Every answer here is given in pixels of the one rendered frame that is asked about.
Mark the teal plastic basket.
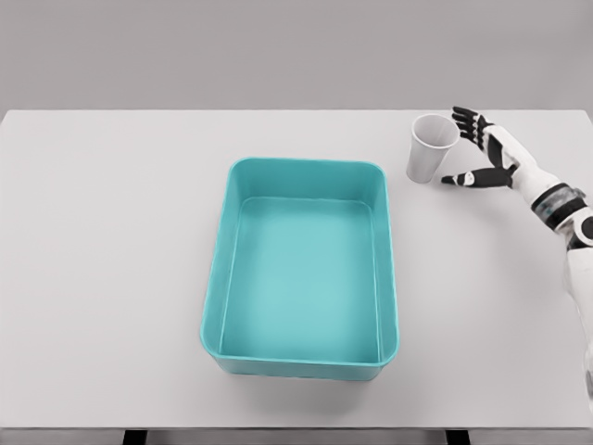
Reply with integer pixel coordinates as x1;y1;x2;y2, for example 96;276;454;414
199;157;400;380

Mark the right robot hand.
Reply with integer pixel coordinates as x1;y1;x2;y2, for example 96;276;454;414
440;106;539;192

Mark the white paper cup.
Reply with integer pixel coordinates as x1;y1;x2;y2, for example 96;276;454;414
406;113;461;184

